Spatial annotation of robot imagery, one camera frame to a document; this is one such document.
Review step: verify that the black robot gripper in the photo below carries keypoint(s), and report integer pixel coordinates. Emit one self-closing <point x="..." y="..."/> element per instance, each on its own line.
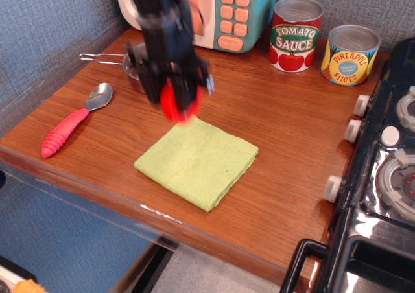
<point x="167" y="53"/>

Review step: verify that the red toy tomato half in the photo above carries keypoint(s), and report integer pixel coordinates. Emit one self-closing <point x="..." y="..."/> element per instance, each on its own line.
<point x="169" y="106"/>

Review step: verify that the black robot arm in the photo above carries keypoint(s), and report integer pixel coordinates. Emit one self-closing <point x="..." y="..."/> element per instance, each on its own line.
<point x="166" y="9"/>

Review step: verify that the small steel pot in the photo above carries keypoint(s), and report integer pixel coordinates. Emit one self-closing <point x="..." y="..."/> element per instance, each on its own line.
<point x="122" y="60"/>

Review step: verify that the tomato sauce can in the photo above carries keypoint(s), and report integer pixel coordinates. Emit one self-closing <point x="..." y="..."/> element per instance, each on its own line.
<point x="294" y="34"/>

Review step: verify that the green folded cloth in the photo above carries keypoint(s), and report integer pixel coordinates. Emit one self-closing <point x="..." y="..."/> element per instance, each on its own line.
<point x="198" y="162"/>

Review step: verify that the toy microwave teal and pink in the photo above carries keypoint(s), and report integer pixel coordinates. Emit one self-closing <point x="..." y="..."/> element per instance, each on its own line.
<point x="231" y="26"/>

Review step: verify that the pineapple slices can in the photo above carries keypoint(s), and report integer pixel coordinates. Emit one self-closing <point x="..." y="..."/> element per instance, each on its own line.
<point x="350" y="54"/>

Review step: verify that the orange plush object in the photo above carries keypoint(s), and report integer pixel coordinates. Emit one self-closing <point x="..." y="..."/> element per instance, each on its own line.
<point x="28" y="286"/>

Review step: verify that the black toy stove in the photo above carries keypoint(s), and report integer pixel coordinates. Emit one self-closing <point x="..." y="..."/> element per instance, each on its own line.
<point x="371" y="232"/>

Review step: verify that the red handled metal spoon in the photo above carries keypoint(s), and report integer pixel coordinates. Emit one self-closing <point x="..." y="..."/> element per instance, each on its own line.
<point x="98" y="98"/>

